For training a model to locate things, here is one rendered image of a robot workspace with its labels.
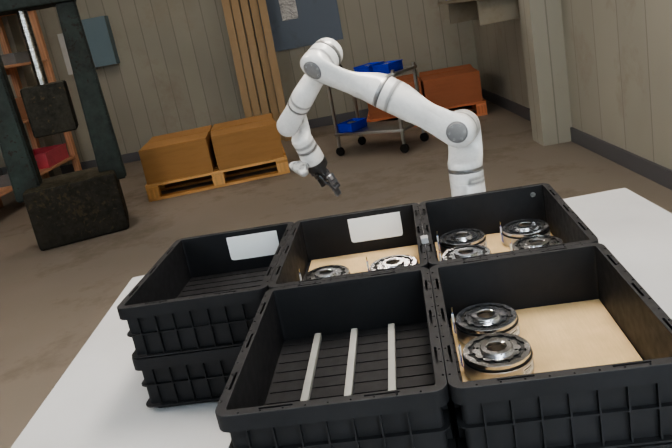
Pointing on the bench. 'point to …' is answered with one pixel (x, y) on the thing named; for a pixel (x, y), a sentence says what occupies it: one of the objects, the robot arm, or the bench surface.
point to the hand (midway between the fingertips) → (330, 188)
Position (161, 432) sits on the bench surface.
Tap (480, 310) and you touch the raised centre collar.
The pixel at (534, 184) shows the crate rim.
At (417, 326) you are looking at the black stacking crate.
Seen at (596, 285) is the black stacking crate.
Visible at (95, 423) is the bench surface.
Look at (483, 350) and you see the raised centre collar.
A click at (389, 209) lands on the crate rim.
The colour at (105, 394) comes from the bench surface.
